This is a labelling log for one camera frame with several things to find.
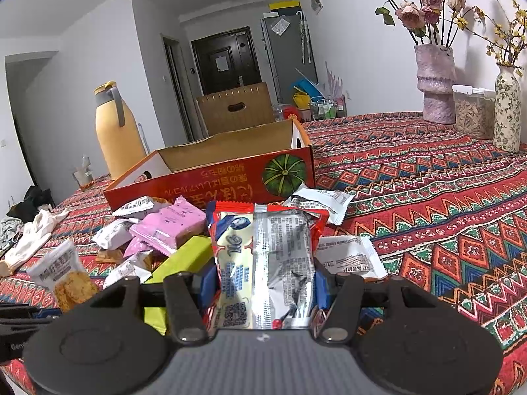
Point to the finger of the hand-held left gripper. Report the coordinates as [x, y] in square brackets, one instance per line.
[29, 322]
[16, 308]

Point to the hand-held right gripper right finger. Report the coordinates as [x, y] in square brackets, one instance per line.
[322, 292]

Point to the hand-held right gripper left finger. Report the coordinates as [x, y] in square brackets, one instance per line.
[208, 288]

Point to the cracker print snack packet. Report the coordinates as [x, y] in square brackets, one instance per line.
[68, 279]

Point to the red silver snack packet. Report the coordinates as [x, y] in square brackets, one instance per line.
[263, 263]

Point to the orange pumpkin print cardboard box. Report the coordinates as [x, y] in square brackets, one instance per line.
[230, 181]

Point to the long green snack packet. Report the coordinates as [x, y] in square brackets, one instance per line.
[185, 259]

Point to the pink snack packet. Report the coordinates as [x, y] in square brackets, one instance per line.
[177, 222]
[138, 247]

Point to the white gloves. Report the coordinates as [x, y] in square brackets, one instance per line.
[31, 234]

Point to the grey cloth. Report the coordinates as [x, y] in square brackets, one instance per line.
[8, 232]

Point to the small white snack packet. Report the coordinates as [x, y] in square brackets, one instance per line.
[127, 269]

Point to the tan snack packet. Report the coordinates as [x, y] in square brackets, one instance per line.
[108, 256]

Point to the silver white snack packet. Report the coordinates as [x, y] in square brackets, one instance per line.
[140, 206]

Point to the dark bag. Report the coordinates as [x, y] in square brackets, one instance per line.
[35, 201]

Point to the glass cup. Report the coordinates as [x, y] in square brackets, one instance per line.
[84, 177]

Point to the yellow thermos jug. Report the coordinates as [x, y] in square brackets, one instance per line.
[117, 140]

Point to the red box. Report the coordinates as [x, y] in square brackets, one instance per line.
[293, 113]

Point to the yellow plastic bag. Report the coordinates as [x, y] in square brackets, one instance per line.
[301, 99]

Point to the grey side door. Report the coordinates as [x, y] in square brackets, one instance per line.
[177, 90]

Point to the blue plastic board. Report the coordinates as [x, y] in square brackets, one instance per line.
[306, 86]

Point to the pink translucent decoration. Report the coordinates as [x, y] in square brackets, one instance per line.
[333, 82]

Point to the dark entrance door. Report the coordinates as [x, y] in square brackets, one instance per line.
[206, 66]

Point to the white paper notice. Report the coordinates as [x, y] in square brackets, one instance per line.
[222, 61]

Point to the grey refrigerator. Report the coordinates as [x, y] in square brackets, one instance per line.
[284, 66]

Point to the clear plastic food container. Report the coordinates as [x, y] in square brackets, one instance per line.
[473, 115]

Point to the pink ceramic vase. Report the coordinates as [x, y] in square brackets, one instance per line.
[434, 86]

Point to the white folded umbrella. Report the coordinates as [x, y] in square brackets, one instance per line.
[304, 37]

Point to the floral print vase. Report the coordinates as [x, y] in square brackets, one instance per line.
[507, 111]

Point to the clear plastic bag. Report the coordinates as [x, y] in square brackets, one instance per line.
[280, 26]

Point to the yellow box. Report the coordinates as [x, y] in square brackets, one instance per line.
[285, 5]

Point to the dried pink rose bouquet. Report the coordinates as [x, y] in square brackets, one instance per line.
[411, 14]

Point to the yellow blossom branches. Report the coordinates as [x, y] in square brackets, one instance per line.
[503, 28]

